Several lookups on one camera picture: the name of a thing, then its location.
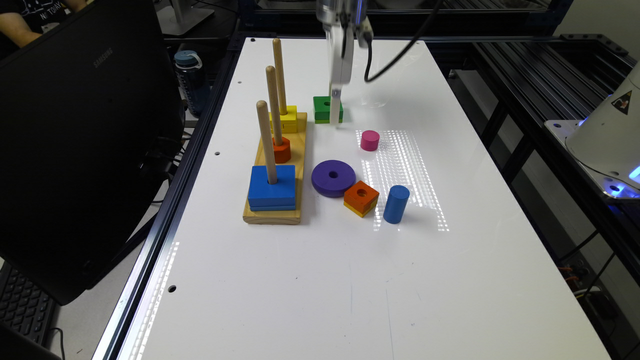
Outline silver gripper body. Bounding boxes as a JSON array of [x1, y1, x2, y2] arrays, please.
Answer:
[[316, 0, 368, 28]]

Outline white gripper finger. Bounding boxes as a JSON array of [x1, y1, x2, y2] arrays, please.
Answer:
[[326, 26, 355, 91], [329, 84, 342, 125]]

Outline green square block with hole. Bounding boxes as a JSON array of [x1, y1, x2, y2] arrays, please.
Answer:
[[313, 96, 331, 124]]

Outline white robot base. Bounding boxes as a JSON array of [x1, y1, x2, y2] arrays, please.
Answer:
[[545, 67, 639, 201]]

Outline person forearm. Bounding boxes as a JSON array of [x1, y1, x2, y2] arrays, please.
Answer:
[[0, 0, 89, 49]]

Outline yellow square block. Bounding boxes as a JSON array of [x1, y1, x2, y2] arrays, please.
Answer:
[[275, 105, 298, 133]]

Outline orange octagon block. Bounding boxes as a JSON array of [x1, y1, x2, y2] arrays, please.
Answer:
[[273, 137, 292, 164]]

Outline orange square block with hole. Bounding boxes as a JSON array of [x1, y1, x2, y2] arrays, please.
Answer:
[[343, 181, 379, 217]]

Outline blue square block stack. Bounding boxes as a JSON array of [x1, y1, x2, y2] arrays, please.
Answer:
[[248, 165, 296, 211]]

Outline rear wooden peg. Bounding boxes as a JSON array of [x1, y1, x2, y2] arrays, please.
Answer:
[[272, 38, 288, 115]]

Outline wooden peg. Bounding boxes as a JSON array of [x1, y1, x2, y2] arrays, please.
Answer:
[[256, 100, 278, 185], [272, 38, 288, 115], [265, 65, 283, 146]]

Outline pink short cylinder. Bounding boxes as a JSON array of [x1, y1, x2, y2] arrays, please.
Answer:
[[360, 130, 380, 151]]

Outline wooden peg base board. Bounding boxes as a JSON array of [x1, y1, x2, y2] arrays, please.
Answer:
[[243, 131, 306, 225]]

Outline middle wooden peg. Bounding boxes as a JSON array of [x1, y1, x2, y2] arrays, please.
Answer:
[[265, 65, 283, 146]]

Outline front wooden peg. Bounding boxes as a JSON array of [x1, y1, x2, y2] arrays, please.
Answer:
[[256, 100, 278, 185]]

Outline blue cylinder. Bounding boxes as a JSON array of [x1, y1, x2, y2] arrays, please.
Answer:
[[383, 185, 410, 224]]

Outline blue water bottle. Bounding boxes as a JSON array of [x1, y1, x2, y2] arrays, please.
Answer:
[[173, 50, 211, 118]]

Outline monitor stand base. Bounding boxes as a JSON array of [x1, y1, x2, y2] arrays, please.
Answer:
[[156, 0, 215, 36]]

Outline black Samsung monitor back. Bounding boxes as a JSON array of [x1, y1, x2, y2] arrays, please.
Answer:
[[1, 0, 184, 304]]

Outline black keyboard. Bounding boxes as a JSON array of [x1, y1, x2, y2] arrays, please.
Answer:
[[1, 262, 58, 347]]

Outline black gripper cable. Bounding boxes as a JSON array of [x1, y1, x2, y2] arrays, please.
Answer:
[[363, 0, 446, 84]]

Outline purple ring disc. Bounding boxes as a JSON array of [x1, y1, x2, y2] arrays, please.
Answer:
[[311, 160, 356, 198]]

